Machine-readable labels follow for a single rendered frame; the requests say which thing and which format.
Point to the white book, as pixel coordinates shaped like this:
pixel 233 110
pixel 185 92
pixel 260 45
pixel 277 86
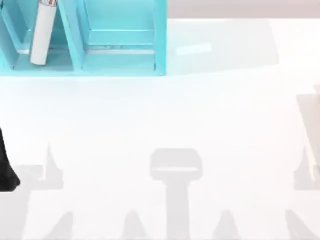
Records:
pixel 42 32

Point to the light blue rack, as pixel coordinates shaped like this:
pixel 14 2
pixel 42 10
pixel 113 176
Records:
pixel 120 57

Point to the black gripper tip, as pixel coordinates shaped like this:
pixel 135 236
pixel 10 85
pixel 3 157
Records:
pixel 7 172

